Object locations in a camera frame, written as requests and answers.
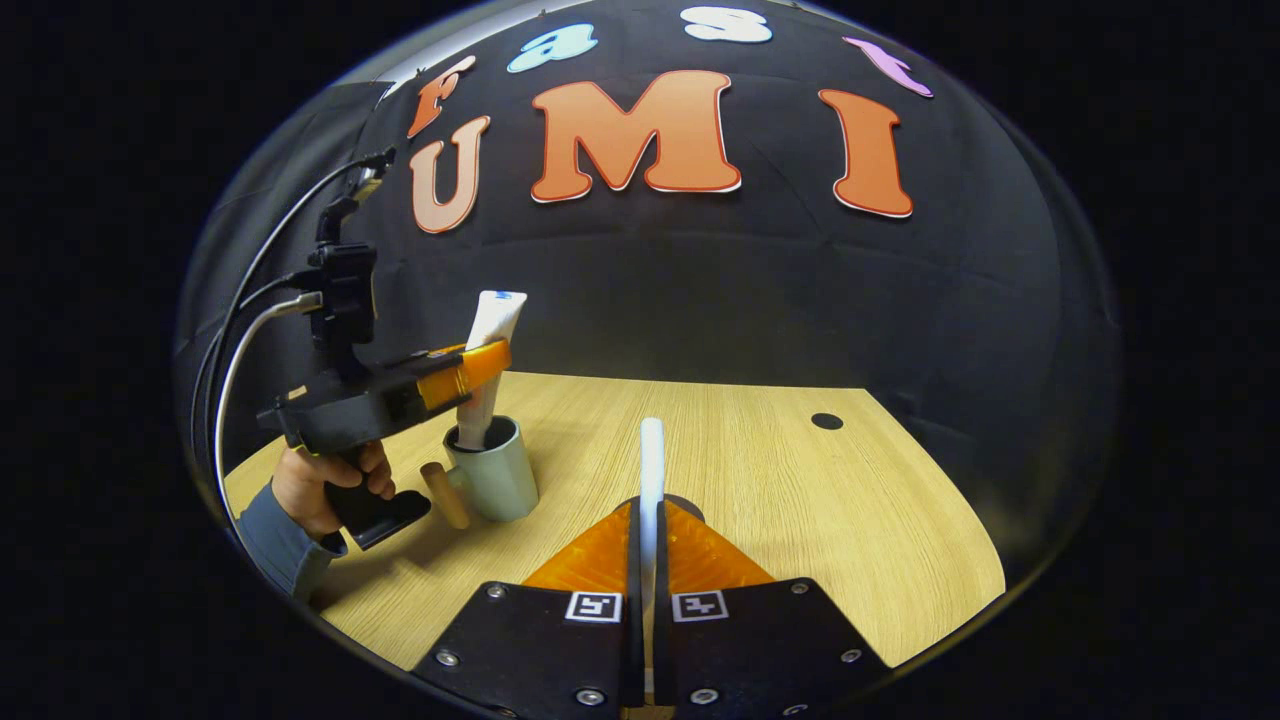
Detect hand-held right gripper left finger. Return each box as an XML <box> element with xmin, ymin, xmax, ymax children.
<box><xmin>412</xmin><ymin>500</ymin><xmax>646</xmax><ymax>720</ymax></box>

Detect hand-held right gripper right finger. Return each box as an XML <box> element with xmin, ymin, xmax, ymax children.
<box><xmin>655</xmin><ymin>498</ymin><xmax>891</xmax><ymax>720</ymax></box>

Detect white toothpaste tube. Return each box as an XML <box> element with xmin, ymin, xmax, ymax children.
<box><xmin>457</xmin><ymin>290</ymin><xmax>528</xmax><ymax>451</ymax></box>

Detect grey cup with wooden handle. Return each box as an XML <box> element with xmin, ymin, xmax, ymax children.
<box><xmin>420</xmin><ymin>415</ymin><xmax>541</xmax><ymax>529</ymax></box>

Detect dark brown round coaster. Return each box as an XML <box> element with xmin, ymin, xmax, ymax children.
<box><xmin>636</xmin><ymin>493</ymin><xmax>707</xmax><ymax>523</ymax></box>

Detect white toothbrush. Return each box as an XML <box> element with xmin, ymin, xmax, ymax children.
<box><xmin>640</xmin><ymin>418</ymin><xmax>667</xmax><ymax>701</ymax></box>

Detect grey cable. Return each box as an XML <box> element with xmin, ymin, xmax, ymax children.
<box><xmin>213</xmin><ymin>292</ymin><xmax>326</xmax><ymax>501</ymax></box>

